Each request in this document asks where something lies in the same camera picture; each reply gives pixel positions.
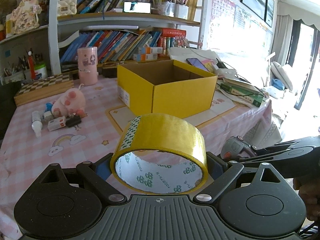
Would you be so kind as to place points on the white bookshelf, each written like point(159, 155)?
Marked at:
point(53, 42)

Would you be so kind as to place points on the red white pen figure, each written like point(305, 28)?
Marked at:
point(31, 67)

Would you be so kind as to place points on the bright-screen phone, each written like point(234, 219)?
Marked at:
point(137, 7)

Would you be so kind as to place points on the black binder clip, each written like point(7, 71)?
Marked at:
point(73, 122)

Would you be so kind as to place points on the white charger plug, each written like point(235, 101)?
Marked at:
point(48, 116)

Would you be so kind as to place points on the white jar green lid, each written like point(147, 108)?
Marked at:
point(40, 72)

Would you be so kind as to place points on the blue plastic packet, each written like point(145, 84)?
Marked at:
point(48, 106)

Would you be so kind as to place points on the pile of papers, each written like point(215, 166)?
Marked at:
point(180, 53)

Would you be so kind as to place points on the red boxed book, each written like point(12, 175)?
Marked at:
point(175, 33)

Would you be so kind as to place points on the grey device with orange button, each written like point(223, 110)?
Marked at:
point(235, 147)

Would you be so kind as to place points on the black smartphone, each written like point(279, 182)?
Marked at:
point(197, 63)

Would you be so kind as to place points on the white scalloped curtain valance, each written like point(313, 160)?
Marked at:
point(295, 11)

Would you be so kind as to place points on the pink plush toy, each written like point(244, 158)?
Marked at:
point(72, 102)

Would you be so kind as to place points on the colourful wall chart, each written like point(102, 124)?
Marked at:
point(252, 20)

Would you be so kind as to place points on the person's right hand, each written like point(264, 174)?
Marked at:
point(308, 200)

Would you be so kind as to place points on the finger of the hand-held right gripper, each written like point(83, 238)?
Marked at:
point(265, 149)
point(260, 158)

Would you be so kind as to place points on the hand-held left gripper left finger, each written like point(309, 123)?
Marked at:
point(103, 167)

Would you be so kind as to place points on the white quilted handbag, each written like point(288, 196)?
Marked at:
point(67, 7)

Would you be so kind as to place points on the pink cartoon cylinder canister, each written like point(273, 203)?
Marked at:
point(87, 75)

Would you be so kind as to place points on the orange white small carton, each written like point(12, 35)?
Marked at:
point(145, 57)
point(150, 50)

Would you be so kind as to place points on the alphabet wall poster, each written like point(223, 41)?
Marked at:
point(222, 17)

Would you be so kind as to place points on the pink sticky notes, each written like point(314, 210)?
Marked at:
point(208, 64)

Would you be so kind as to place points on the floral plush doll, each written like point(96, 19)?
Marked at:
point(25, 17)

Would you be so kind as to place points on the pink checked desktop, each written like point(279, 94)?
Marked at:
point(75, 150)

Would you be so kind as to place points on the green book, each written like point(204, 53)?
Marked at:
point(245, 96)

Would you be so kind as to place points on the white squeeze bottle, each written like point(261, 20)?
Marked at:
point(37, 123)

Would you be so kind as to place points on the wooden chessboard box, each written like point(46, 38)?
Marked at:
point(42, 87)

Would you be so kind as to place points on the yellow cardboard box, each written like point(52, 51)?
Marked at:
point(175, 97)

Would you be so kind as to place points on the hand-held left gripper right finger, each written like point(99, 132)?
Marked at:
point(217, 167)

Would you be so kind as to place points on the white red small box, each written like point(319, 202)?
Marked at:
point(56, 124)

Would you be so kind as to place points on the white chair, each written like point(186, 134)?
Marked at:
point(280, 71)

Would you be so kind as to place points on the pen holder with pens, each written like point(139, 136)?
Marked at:
point(15, 73)

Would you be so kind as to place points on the yellow tape roll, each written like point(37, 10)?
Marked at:
point(162, 132)

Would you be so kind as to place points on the white pen cup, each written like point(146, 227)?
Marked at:
point(181, 12)

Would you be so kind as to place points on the row of leaning books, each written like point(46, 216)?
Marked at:
point(112, 45)

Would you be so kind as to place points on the clear pen cup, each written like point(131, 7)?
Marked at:
point(168, 9)

